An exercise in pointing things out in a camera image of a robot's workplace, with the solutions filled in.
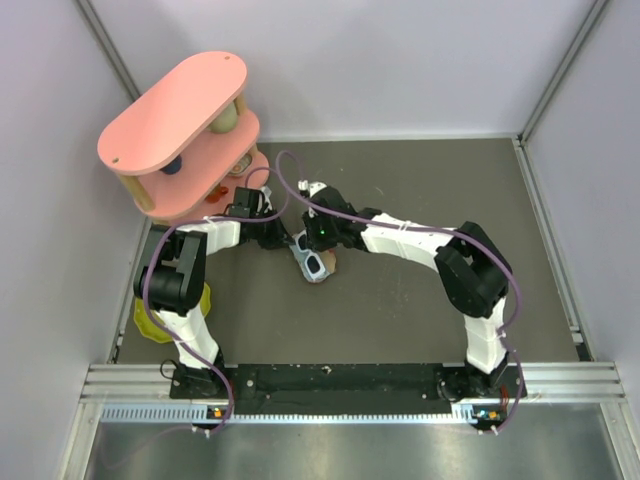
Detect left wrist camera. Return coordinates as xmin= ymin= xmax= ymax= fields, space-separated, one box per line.
xmin=225 ymin=186 xmax=274 ymax=219

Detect white sunglasses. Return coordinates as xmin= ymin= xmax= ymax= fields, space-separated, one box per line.
xmin=290 ymin=231 xmax=329 ymax=283

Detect small bowl on shelf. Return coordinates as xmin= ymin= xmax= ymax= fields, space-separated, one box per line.
xmin=228 ymin=154 xmax=253 ymax=177

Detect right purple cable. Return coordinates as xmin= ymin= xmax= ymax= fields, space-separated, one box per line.
xmin=275 ymin=150 xmax=526 ymax=435

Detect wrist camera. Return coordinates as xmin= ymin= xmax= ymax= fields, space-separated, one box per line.
xmin=297 ymin=180 xmax=337 ymax=208
xmin=225 ymin=186 xmax=274 ymax=219

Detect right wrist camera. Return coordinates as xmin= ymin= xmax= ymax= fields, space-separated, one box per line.
xmin=297 ymin=180 xmax=337 ymax=208

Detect aluminium frame rail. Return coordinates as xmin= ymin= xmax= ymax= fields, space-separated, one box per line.
xmin=61 ymin=362 xmax=639 ymax=479

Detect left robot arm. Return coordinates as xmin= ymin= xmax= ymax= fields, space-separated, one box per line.
xmin=133 ymin=186 xmax=292 ymax=398

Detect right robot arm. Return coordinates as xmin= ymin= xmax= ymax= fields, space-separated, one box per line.
xmin=298 ymin=181 xmax=511 ymax=401

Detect dark blue object on shelf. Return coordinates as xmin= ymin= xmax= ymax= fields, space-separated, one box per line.
xmin=161 ymin=155 xmax=182 ymax=175

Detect pink tiered wooden shelf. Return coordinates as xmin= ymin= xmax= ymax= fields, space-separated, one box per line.
xmin=97 ymin=51 xmax=269 ymax=225

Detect plaid glasses case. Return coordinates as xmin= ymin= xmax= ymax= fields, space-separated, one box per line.
xmin=290 ymin=246 xmax=337 ymax=284

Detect beige ball on shelf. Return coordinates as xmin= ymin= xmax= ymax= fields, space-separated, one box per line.
xmin=207 ymin=102 xmax=238 ymax=134

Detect yellow-green dotted plate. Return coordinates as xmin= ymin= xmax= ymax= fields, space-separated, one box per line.
xmin=133 ymin=282 xmax=211 ymax=344

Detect orange object on shelf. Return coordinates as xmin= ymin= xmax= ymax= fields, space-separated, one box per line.
xmin=205 ymin=185 xmax=229 ymax=204

